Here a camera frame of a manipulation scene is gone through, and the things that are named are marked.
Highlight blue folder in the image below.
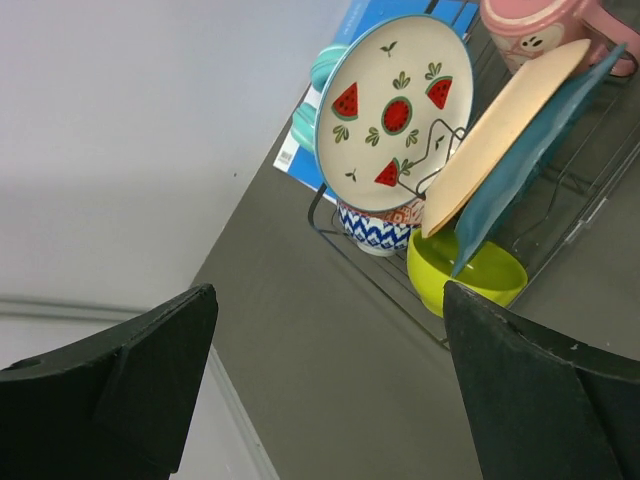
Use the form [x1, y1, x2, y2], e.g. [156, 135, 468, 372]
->
[273, 0, 479, 191]

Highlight black wire dish rack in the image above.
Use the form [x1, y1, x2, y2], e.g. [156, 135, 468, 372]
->
[307, 76, 639, 349]

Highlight teal cat ear headphones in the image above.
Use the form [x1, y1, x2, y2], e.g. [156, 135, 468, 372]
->
[291, 43, 348, 153]

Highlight orange floral plate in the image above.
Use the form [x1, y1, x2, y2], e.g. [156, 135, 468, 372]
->
[421, 39, 591, 238]

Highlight white watermelon pattern plate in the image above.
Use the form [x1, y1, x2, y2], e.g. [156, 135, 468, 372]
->
[313, 14, 474, 212]

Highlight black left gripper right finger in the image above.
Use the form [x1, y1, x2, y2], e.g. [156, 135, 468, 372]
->
[443, 281, 639, 479]

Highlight pink glass mug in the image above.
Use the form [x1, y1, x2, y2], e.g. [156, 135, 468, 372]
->
[480, 0, 639, 77]

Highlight patterned blue red bowl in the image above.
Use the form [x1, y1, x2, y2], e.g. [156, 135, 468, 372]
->
[337, 198, 424, 257]

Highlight teal scalloped plate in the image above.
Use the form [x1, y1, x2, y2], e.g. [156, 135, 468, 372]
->
[452, 43, 627, 277]

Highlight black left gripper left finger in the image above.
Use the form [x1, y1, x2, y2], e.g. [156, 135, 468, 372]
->
[1, 283, 218, 479]

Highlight lime green bowl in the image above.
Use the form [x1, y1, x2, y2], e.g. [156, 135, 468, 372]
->
[407, 229, 528, 317]

